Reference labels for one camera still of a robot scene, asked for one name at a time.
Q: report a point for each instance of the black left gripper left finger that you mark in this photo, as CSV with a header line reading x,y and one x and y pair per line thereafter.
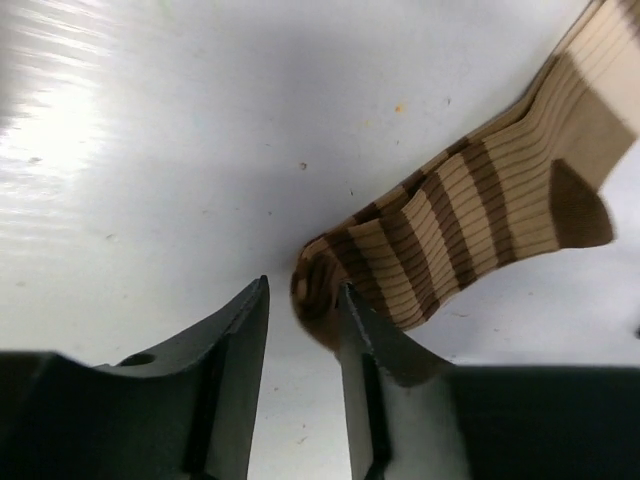
x,y
182,409

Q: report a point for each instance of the tan brown striped sock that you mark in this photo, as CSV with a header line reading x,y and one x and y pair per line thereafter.
x,y
525,183

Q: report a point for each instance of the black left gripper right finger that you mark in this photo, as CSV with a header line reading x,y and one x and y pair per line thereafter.
x,y
410,414

